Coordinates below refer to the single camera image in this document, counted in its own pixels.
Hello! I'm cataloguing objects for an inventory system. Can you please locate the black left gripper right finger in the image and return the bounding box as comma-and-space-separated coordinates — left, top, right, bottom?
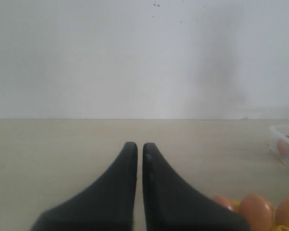
142, 143, 250, 231

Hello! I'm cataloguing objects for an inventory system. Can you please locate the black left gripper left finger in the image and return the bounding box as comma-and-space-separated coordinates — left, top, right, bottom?
31, 142, 138, 231

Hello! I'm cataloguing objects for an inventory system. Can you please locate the yellow plastic egg tray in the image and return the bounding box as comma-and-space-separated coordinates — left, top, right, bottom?
230, 200, 289, 231

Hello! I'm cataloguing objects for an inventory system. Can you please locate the clear plastic container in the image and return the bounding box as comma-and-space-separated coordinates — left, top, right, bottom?
269, 124, 289, 168

